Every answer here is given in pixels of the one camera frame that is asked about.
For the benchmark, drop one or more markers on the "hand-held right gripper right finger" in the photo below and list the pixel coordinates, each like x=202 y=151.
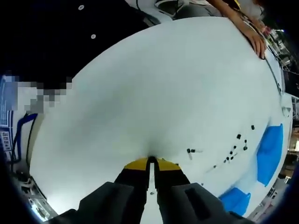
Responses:
x=170 y=177

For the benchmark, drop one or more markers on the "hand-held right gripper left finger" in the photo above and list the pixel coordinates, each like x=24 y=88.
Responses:
x=130 y=177

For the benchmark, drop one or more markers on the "blue plastic bin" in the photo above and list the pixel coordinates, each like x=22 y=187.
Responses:
x=236 y=203
x=271 y=151

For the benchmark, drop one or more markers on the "scatter of small resistors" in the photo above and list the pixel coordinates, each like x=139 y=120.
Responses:
x=238 y=136

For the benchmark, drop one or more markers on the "small grey object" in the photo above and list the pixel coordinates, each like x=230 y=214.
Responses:
x=286 y=111

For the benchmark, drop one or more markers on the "blue white wall poster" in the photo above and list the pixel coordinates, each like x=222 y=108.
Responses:
x=5 y=140

